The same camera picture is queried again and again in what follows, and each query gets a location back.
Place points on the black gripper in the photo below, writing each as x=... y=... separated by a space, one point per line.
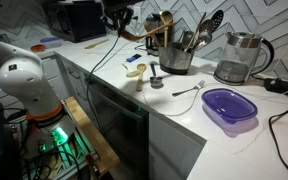
x=115 y=12

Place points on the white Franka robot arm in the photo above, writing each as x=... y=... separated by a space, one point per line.
x=27 y=83

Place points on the round light wooden spoon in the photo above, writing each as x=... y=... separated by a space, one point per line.
x=166 y=16

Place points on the light wooden slotted spoon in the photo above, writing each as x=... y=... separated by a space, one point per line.
x=141 y=68

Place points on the cream plastic spoon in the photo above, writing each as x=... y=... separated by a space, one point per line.
x=133 y=73

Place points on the shiny metal serving spoon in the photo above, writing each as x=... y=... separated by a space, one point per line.
x=205 y=28

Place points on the black slotted spoon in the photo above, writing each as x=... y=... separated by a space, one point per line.
x=218 y=18

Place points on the flat light wooden spatula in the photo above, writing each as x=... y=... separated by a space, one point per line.
x=97 y=44

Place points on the small blue flat object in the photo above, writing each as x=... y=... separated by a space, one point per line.
x=133 y=58

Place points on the grey metal utensil holder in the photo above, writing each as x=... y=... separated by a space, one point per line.
x=174 y=60

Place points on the clear container with blue lid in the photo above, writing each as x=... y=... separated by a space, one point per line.
x=51 y=42

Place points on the metal measuring cup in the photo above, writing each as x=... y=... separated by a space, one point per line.
x=156 y=81

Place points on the white drawer cabinet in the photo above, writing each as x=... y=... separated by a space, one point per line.
x=75 y=83

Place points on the orange round lid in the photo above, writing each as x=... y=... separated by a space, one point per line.
x=38 y=48

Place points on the metal fork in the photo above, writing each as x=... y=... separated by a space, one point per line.
x=187 y=90

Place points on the black dishwasher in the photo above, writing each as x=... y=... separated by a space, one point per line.
x=124 y=130

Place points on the wooden cart top board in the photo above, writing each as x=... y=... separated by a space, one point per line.
x=94 y=136

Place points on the glass electric kettle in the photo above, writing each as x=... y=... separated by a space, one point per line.
x=234 y=63

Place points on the purple plastic container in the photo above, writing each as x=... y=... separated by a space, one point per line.
x=229 y=105

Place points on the black power adapter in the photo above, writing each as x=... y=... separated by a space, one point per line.
x=282 y=87

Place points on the metal cart frame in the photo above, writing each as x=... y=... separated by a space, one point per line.
x=74 y=163

